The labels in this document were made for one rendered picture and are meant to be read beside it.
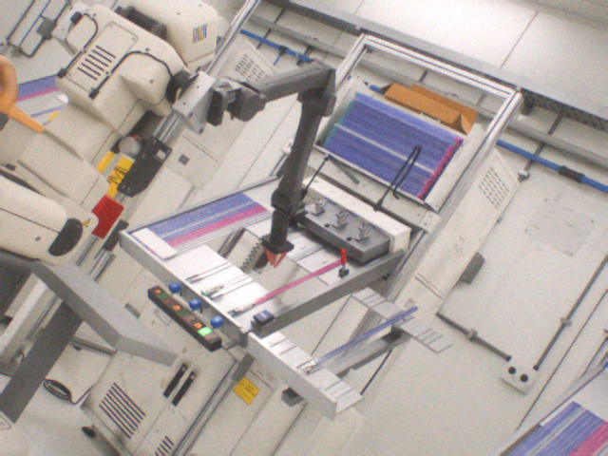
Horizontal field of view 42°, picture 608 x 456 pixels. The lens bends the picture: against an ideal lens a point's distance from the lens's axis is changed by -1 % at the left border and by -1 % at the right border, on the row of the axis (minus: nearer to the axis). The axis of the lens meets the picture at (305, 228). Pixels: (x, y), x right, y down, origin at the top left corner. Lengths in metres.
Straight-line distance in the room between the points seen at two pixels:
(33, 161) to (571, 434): 1.51
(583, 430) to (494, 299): 2.03
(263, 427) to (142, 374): 0.54
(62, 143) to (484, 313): 2.73
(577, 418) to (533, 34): 2.98
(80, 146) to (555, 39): 3.36
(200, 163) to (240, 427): 1.66
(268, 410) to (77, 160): 1.13
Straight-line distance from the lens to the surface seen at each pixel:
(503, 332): 4.13
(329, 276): 2.61
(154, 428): 2.89
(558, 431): 2.21
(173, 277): 2.58
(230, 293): 2.52
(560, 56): 4.71
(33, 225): 1.63
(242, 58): 3.89
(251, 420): 2.65
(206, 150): 3.93
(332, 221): 2.79
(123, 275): 3.97
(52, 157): 1.97
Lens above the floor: 0.99
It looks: 2 degrees up
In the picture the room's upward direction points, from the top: 34 degrees clockwise
